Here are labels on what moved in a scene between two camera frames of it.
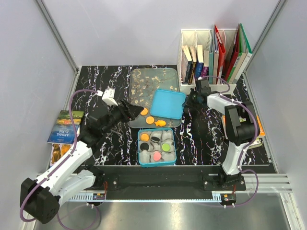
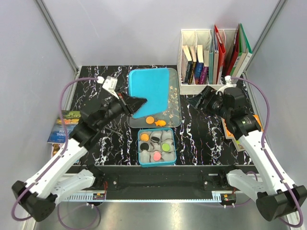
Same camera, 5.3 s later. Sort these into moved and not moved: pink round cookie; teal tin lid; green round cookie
Moved: teal tin lid
Not moved: pink round cookie; green round cookie
